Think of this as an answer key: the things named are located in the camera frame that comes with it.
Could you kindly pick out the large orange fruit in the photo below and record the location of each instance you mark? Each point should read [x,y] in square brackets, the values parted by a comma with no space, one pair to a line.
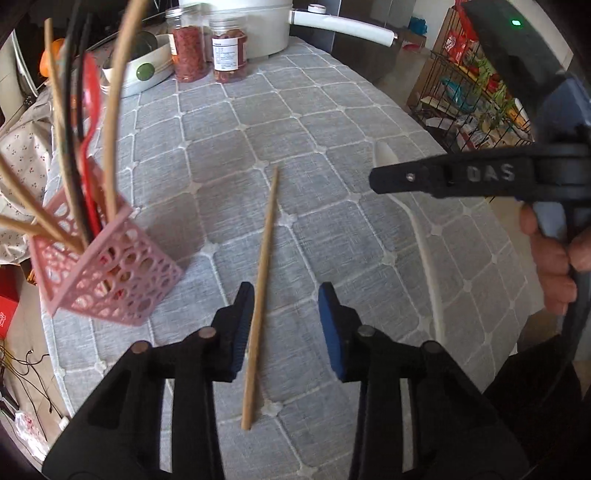
[56,47]

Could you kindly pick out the white ceramic bowl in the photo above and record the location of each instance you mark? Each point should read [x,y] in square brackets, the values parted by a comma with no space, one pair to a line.
[149,70]

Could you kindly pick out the grey checked tablecloth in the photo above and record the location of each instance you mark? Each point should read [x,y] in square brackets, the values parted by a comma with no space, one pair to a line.
[195,163]

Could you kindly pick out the black wire rack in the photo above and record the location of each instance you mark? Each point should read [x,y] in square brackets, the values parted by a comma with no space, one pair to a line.
[460,99]

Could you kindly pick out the cherry print cloth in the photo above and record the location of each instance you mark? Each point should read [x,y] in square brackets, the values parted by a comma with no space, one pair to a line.
[27,149]

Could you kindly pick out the paper-wrapped wooden chopsticks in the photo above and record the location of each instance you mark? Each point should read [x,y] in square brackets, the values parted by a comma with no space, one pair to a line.
[131,23]

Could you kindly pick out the person's right hand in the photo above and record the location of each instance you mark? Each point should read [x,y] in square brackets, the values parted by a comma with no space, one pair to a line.
[553,262]

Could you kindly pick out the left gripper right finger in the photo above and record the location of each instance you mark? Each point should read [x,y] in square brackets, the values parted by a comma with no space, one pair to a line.
[419,414]

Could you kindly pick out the bare wooden chopstick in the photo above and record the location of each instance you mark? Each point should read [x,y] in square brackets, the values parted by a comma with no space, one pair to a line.
[249,393]

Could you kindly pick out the pink perforated utensil basket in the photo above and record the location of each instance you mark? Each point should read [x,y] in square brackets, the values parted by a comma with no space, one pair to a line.
[121,277]

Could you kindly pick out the white electric cooking pot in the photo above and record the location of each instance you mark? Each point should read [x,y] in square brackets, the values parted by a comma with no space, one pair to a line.
[268,24]

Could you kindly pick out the dark green squash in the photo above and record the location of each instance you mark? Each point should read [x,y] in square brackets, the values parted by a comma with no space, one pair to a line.
[143,42]

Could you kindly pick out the red dried fruit jar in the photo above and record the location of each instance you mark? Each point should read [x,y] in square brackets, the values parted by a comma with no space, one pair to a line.
[228,42]

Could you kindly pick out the goji berry jar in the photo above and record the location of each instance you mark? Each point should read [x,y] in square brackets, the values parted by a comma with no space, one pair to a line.
[185,26]

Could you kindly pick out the red plastic spoon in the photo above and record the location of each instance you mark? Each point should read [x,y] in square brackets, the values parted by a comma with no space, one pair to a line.
[92,104]

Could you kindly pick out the white plastic spoon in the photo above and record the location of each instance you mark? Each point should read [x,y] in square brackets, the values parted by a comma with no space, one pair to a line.
[411,221]

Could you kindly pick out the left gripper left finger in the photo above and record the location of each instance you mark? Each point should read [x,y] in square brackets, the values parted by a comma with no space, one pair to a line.
[152,416]

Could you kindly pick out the red box on floor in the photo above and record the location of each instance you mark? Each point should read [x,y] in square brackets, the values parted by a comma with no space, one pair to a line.
[9,300]

